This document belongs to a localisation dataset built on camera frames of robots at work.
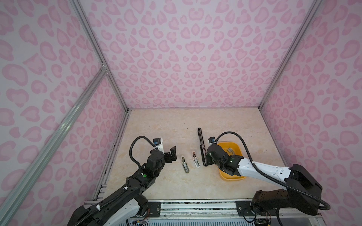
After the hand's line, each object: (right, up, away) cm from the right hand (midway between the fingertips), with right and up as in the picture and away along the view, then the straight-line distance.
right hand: (207, 153), depth 85 cm
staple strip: (+16, -1, +10) cm, 19 cm away
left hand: (-22, +6, -4) cm, 23 cm away
